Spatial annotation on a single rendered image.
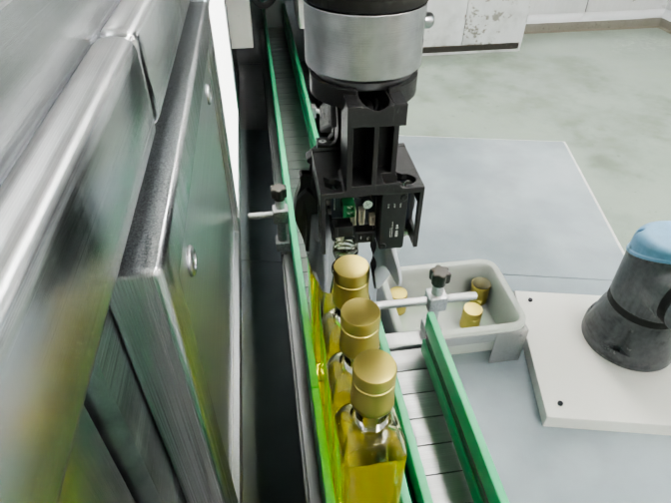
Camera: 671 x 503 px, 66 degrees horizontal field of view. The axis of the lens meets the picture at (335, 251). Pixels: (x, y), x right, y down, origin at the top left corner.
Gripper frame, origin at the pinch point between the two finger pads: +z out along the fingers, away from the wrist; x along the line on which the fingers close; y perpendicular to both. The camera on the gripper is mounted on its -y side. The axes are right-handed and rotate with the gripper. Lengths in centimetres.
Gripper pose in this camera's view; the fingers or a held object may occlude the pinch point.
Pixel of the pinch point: (351, 272)
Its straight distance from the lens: 48.6
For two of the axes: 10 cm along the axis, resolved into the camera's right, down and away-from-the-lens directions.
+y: 1.3, 6.4, -7.6
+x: 9.9, -0.8, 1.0
